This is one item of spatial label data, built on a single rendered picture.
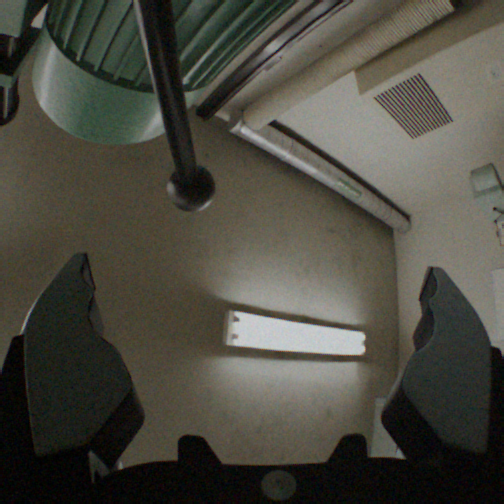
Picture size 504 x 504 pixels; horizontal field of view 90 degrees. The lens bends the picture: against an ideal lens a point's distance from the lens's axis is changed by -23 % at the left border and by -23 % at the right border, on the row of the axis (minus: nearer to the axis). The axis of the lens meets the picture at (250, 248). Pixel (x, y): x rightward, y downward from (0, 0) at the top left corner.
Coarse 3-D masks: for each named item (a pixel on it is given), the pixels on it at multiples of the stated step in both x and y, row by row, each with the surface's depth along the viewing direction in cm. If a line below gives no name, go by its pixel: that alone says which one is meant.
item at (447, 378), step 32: (448, 288) 10; (448, 320) 8; (480, 320) 8; (416, 352) 7; (448, 352) 7; (480, 352) 7; (416, 384) 6; (448, 384) 6; (480, 384) 6; (384, 416) 7; (416, 416) 6; (448, 416) 6; (480, 416) 5; (416, 448) 6; (448, 448) 5; (480, 448) 5
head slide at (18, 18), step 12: (0, 0) 11; (12, 0) 11; (24, 0) 12; (36, 0) 13; (48, 0) 16; (0, 12) 12; (12, 12) 12; (24, 12) 13; (36, 12) 15; (0, 24) 13; (12, 24) 13; (24, 24) 14
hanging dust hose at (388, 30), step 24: (408, 0) 98; (432, 0) 89; (456, 0) 83; (384, 24) 110; (408, 24) 103; (336, 48) 133; (360, 48) 123; (384, 48) 119; (312, 72) 145; (336, 72) 139; (264, 96) 172; (288, 96) 161; (264, 120) 180
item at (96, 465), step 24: (24, 360) 6; (0, 384) 5; (24, 384) 6; (0, 408) 5; (24, 408) 5; (0, 432) 4; (24, 432) 5; (0, 456) 4; (24, 456) 4; (72, 456) 5; (96, 456) 5; (0, 480) 4; (24, 480) 4; (48, 480) 4; (72, 480) 4; (96, 480) 5
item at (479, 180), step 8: (480, 168) 159; (488, 168) 153; (472, 176) 162; (480, 176) 158; (488, 176) 154; (496, 176) 150; (472, 184) 174; (480, 184) 160; (488, 184) 156; (496, 184) 154; (472, 192) 173; (480, 192) 168; (488, 192) 163; (496, 192) 158; (480, 200) 170; (488, 200) 168; (496, 200) 166; (480, 208) 179; (488, 208) 177; (496, 208) 174; (488, 216) 186; (496, 216) 184
